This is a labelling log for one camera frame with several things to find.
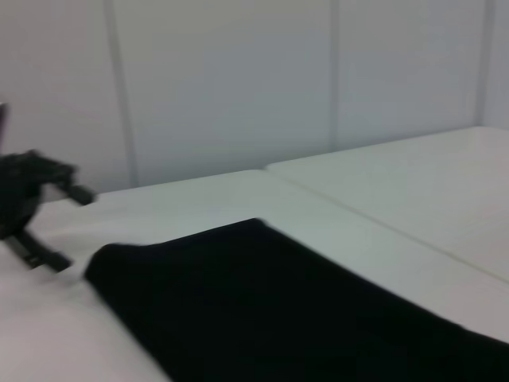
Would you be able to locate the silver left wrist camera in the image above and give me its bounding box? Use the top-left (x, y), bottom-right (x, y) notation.
top-left (0, 102), bottom-right (10, 151)

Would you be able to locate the black shirt with FREE print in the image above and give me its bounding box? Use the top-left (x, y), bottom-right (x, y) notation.
top-left (82, 217), bottom-right (509, 382)

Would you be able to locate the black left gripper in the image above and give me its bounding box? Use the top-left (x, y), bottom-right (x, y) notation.
top-left (0, 149), bottom-right (98, 274)

